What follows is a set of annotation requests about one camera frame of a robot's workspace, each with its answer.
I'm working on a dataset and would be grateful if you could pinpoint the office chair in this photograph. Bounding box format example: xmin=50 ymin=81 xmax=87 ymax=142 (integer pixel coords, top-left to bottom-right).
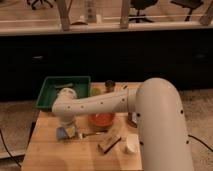
xmin=129 ymin=0 xmax=158 ymax=23
xmin=170 ymin=0 xmax=204 ymax=21
xmin=26 ymin=0 xmax=53 ymax=10

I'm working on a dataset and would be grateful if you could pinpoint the office chair right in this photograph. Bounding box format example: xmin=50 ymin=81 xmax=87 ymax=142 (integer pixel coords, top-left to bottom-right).
xmin=170 ymin=0 xmax=204 ymax=21

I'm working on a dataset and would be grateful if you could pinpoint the wooden post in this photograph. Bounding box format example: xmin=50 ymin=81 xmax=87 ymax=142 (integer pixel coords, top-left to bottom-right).
xmin=120 ymin=0 xmax=131 ymax=29
xmin=56 ymin=0 xmax=70 ymax=31

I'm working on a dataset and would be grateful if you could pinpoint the green plastic tray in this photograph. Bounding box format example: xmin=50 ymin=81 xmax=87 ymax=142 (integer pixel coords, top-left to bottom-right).
xmin=36 ymin=76 xmax=91 ymax=111

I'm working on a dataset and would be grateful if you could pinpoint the wooden post centre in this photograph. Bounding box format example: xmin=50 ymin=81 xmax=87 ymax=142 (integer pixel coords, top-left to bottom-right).
xmin=120 ymin=0 xmax=131 ymax=29

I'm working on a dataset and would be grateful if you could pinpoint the white cup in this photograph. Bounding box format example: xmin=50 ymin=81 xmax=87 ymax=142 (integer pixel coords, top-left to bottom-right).
xmin=125 ymin=134 xmax=138 ymax=154

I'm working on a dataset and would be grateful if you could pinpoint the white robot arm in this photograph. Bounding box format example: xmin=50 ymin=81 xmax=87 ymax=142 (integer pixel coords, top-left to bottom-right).
xmin=52 ymin=78 xmax=194 ymax=171

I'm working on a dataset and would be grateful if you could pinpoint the office chair centre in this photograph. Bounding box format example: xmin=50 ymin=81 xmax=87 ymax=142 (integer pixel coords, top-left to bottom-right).
xmin=129 ymin=0 xmax=158 ymax=23

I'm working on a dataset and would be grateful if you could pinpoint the black cable right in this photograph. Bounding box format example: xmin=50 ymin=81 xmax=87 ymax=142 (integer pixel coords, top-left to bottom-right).
xmin=187 ymin=133 xmax=213 ymax=154

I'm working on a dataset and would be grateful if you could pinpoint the wooden brush block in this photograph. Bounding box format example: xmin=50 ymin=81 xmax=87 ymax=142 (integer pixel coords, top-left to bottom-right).
xmin=98 ymin=135 xmax=121 ymax=154

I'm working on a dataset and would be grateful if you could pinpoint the orange bowl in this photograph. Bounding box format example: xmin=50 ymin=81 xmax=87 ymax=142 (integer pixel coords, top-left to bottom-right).
xmin=88 ymin=114 xmax=114 ymax=127

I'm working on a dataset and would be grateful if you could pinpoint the wooden post left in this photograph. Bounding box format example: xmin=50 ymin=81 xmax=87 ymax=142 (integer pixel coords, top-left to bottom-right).
xmin=56 ymin=0 xmax=70 ymax=31

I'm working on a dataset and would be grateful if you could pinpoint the green round object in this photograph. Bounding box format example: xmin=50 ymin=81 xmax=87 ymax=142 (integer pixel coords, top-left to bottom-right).
xmin=90 ymin=87 xmax=101 ymax=96

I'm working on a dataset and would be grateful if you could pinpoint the black cable left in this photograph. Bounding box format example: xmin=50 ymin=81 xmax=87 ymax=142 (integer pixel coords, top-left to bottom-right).
xmin=0 ymin=121 xmax=37 ymax=169

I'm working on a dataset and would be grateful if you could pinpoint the black cable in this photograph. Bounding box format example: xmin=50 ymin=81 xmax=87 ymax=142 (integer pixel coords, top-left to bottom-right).
xmin=0 ymin=121 xmax=37 ymax=169
xmin=187 ymin=133 xmax=213 ymax=154

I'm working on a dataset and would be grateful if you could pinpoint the office chair left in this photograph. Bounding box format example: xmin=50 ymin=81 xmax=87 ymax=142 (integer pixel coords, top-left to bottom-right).
xmin=26 ymin=0 xmax=53 ymax=10

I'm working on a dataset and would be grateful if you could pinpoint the dark lid spice jar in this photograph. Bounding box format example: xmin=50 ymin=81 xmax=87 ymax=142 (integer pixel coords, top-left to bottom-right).
xmin=105 ymin=80 xmax=116 ymax=93

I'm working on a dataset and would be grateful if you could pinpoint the metal fork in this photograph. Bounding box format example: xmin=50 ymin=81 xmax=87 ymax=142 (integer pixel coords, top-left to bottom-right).
xmin=78 ymin=130 xmax=108 ymax=139

